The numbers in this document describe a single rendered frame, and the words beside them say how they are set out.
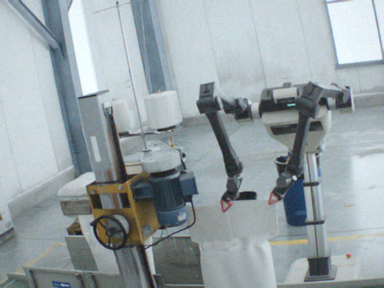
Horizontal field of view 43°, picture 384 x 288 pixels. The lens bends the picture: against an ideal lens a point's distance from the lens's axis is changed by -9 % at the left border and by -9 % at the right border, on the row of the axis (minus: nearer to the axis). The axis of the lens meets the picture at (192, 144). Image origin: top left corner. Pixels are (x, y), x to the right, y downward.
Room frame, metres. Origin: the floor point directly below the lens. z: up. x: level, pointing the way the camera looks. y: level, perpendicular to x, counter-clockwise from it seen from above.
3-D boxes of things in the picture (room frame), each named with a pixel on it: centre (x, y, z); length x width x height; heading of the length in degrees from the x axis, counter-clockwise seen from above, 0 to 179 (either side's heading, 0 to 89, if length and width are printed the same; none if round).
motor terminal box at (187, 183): (2.36, 0.05, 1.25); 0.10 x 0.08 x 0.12; 1
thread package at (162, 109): (2.50, 0.10, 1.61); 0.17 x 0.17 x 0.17
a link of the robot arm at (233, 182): (2.53, -0.17, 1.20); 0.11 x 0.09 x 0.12; 158
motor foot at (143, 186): (2.36, 0.25, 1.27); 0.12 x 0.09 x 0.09; 156
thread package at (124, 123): (2.60, 0.34, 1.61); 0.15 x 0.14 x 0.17; 66
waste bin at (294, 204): (4.74, -0.96, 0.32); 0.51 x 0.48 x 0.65; 156
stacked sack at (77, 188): (5.68, 1.29, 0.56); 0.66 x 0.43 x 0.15; 153
